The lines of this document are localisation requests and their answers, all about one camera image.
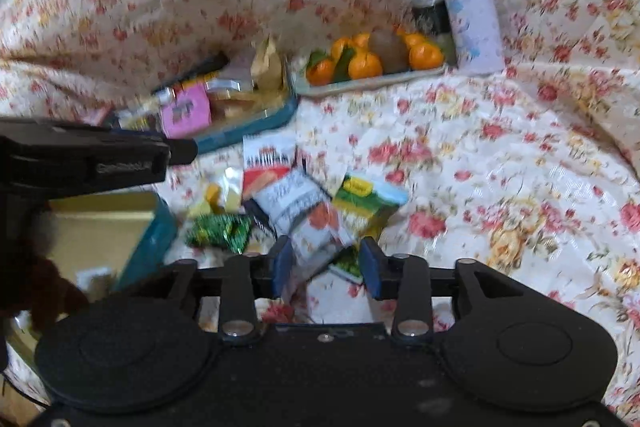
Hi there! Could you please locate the green foil snack packet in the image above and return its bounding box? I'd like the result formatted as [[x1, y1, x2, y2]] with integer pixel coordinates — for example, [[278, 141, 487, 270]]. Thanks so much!
[[184, 212, 253, 254]]

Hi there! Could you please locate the white fruit plate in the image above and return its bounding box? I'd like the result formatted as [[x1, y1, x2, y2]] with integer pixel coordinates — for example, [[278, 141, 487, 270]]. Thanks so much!
[[290, 39, 458, 98]]

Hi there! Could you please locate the dark coffee can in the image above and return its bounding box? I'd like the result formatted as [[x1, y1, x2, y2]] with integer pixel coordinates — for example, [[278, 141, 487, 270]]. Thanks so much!
[[411, 0, 453, 50]]

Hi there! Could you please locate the red white snack packet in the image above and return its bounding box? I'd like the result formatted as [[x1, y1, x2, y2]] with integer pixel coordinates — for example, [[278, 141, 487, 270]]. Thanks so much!
[[241, 133, 298, 200]]

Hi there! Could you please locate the teal tin tray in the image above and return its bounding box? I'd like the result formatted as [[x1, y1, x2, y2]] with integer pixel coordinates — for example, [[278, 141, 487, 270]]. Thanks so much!
[[112, 67, 299, 155]]

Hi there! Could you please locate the grey white snack packet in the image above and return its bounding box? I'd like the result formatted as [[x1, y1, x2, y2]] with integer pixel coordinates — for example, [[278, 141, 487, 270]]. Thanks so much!
[[280, 202, 358, 303]]

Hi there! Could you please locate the yellow white snack packet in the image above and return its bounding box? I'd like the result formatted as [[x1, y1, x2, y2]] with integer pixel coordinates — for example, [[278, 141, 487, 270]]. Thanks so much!
[[187, 167, 246, 220]]

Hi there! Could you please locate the teal tin box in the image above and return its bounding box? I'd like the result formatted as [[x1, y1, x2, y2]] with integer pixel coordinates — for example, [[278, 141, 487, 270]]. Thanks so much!
[[7, 191, 178, 358]]

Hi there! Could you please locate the green clear snack packet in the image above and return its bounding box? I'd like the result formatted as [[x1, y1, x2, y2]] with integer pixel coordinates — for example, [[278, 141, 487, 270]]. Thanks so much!
[[327, 249, 365, 285]]

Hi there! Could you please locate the gold paper bag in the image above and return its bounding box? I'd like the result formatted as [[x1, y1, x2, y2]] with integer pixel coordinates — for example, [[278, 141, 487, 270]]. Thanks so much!
[[250, 36, 285, 92]]

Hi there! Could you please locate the pink snack packet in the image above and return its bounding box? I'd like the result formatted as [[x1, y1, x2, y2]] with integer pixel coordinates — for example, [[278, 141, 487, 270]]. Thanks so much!
[[160, 84, 212, 140]]

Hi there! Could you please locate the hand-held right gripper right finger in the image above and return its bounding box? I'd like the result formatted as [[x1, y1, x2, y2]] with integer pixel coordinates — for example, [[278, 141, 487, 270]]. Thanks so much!
[[360, 236, 526, 342]]

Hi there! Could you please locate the floral sofa cover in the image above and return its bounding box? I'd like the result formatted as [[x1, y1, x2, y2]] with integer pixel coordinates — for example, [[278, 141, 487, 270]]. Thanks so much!
[[0, 0, 640, 413]]

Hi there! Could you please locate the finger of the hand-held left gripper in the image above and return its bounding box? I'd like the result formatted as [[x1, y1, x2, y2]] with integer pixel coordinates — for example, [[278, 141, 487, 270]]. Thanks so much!
[[122, 132, 198, 166]]

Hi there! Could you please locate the brown kiwi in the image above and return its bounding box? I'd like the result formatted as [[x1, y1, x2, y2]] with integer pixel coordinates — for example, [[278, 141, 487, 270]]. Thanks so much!
[[369, 29, 411, 75]]

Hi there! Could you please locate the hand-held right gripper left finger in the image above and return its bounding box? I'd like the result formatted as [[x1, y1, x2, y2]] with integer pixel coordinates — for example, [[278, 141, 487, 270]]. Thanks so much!
[[145, 236, 297, 340]]

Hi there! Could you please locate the black white snack packet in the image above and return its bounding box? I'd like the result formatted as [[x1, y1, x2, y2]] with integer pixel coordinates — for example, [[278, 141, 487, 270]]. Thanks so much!
[[250, 167, 333, 235]]

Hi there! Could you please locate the green yellow snack packet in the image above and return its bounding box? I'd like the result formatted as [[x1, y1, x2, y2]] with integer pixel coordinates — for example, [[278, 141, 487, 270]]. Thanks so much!
[[332, 174, 410, 248]]

